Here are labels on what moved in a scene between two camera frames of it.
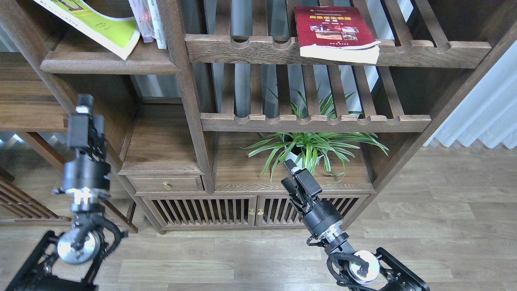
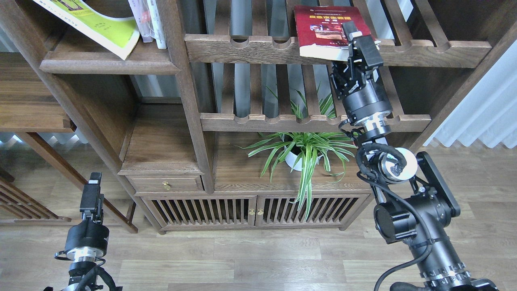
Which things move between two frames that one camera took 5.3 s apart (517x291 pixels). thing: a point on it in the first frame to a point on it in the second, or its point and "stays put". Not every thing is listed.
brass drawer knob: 167,186 stays put
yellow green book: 121,35 stays put
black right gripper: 322,214 to 363,91
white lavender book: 140,9 stays put
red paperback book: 341,34 stays put
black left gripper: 84,171 to 87,241
